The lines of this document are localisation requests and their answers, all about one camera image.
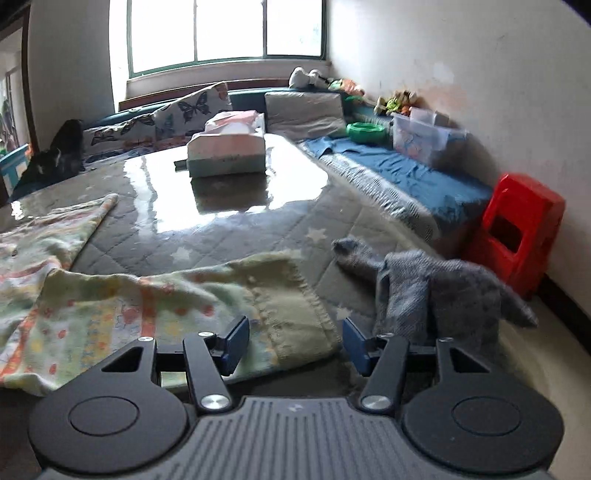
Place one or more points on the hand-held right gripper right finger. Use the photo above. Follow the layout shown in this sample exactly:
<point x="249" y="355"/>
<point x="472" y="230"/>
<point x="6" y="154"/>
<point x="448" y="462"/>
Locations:
<point x="358" y="346"/>

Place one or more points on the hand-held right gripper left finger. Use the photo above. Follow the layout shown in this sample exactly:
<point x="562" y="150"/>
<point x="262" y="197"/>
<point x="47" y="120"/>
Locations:
<point x="233" y="344"/>

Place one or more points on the grey knitted garment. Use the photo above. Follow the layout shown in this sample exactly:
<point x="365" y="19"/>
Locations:
<point x="415" y="286"/>

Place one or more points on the green printed towel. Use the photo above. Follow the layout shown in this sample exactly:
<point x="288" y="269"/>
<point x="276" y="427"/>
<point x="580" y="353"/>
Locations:
<point x="115" y="300"/>

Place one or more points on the blue sofa cover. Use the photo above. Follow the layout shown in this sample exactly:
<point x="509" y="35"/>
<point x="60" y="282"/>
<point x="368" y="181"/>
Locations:
<point x="397" y="170"/>

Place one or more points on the large tissue pack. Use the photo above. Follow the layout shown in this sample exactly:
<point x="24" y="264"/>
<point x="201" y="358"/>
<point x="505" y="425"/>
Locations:
<point x="226" y="154"/>

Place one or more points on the green plastic bowl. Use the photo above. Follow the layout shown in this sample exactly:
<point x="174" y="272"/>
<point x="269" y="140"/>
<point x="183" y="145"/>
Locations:
<point x="365" y="133"/>

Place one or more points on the clear plastic storage box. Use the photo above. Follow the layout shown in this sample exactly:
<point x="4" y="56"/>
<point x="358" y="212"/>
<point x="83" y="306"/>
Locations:
<point x="425" y="143"/>

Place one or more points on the red plastic stool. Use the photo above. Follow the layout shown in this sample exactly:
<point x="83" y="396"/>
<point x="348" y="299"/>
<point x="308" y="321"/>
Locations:
<point x="531" y="217"/>

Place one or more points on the pink tissue pack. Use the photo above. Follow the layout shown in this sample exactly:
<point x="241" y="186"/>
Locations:
<point x="233" y="121"/>

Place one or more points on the butterfly print pillow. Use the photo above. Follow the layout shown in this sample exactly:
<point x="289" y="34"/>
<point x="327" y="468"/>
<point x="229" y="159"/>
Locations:
<point x="194" y="108"/>
<point x="120" y="134"/>

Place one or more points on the grey cushion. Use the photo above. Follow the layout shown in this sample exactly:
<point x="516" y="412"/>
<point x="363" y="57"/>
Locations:
<point x="304" y="113"/>

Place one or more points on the teal sofa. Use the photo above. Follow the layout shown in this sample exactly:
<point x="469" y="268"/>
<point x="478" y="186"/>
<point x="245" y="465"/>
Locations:
<point x="244" y="99"/>

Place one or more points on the pile of small plush toys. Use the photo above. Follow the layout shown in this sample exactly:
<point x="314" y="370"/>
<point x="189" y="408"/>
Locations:
<point x="397" y="102"/>

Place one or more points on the dark clothing pile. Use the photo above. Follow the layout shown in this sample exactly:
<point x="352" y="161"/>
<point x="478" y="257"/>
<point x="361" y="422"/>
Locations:
<point x="55" y="157"/>

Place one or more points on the green orange plush toy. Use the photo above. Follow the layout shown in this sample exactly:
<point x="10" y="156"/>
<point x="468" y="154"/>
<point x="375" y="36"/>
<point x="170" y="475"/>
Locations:
<point x="346" y="87"/>

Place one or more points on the panda plush toy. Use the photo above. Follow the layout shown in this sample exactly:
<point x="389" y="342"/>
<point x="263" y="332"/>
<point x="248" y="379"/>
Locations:
<point x="307" y="77"/>

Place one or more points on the green framed window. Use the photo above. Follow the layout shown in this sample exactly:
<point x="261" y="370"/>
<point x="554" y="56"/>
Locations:
<point x="217" y="32"/>

